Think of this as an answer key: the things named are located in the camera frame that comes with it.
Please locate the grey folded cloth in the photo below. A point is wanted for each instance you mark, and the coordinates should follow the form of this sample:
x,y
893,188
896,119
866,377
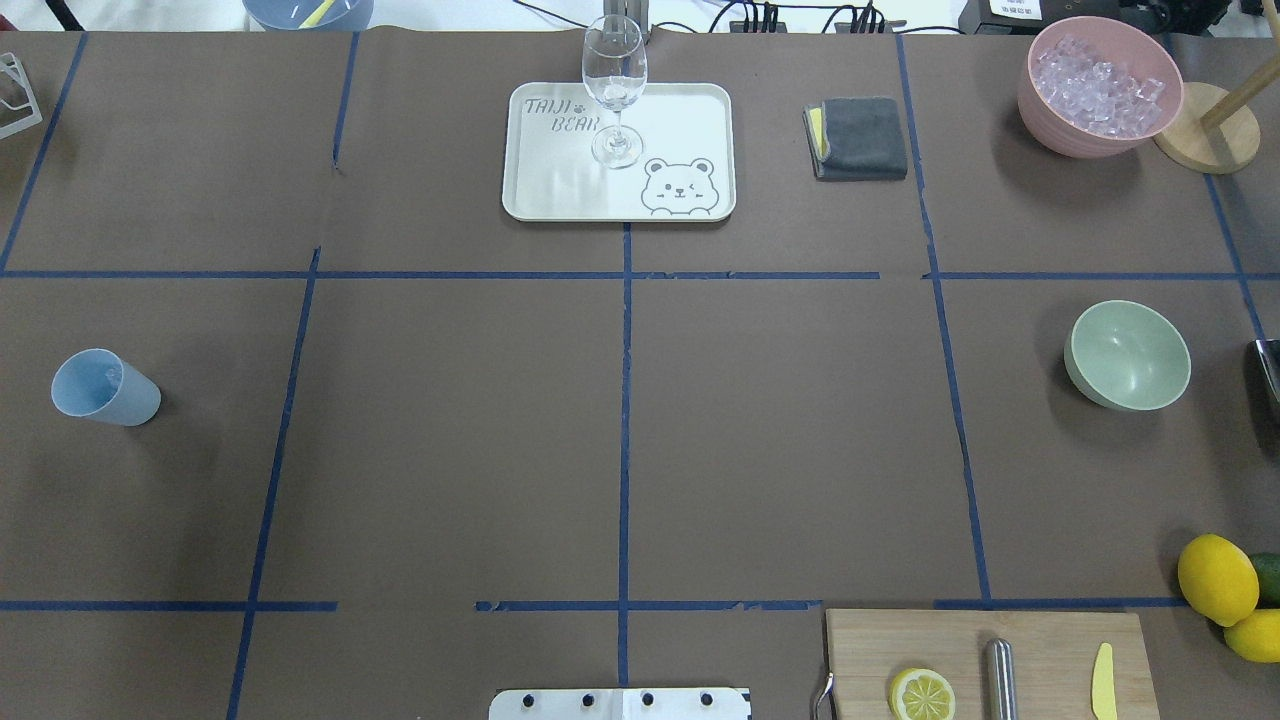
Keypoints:
x,y
864,140

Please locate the clear wine glass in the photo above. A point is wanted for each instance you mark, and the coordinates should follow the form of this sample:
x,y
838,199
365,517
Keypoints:
x,y
614,72

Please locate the green lime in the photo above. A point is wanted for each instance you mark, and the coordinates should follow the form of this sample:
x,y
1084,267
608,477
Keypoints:
x,y
1266,565

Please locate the white wire rack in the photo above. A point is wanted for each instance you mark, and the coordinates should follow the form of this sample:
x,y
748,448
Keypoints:
x,y
19,105

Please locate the wooden mug stand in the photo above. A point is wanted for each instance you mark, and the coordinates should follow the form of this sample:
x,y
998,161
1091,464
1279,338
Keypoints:
x,y
1215,132

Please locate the white bear tray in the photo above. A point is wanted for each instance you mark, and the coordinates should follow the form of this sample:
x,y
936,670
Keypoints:
x,y
685,174

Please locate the yellow lemon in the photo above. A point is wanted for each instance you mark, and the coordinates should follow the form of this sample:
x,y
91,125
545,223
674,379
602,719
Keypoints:
x,y
1218,580
1255,638

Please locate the yellow sponge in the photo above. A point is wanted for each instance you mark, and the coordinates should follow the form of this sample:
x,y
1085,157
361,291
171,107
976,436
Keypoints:
x,y
814,118

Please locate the lemon half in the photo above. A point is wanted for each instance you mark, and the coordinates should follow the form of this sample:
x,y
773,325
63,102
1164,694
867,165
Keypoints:
x,y
919,693

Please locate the light blue plastic cup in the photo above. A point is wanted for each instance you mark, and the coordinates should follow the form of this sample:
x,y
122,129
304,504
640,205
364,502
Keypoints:
x,y
96,384

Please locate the blue bowl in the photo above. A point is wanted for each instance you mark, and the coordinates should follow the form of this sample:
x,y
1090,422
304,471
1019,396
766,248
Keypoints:
x,y
342,16

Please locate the pink bowl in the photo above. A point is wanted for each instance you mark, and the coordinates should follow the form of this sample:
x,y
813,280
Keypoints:
x,y
1145,56

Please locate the clear ice cubes in pink bowl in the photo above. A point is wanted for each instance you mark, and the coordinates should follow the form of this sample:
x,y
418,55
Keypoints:
x,y
1094,93

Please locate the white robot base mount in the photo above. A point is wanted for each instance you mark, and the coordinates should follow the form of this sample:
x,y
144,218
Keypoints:
x,y
622,703

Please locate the wooden cutting board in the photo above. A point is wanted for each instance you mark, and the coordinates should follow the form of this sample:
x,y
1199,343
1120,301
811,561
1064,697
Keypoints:
x,y
1052,658

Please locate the yellow plastic knife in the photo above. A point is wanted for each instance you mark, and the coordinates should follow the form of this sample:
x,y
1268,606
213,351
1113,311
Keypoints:
x,y
1103,691

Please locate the steel knife handle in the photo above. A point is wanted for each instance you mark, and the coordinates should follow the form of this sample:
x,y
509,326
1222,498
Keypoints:
x,y
1001,683

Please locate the metal ice scoop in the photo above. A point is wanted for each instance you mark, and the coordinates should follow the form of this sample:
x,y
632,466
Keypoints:
x,y
1267,355

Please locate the light green bowl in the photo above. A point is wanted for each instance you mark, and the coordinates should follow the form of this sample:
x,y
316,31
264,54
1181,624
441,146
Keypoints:
x,y
1127,357

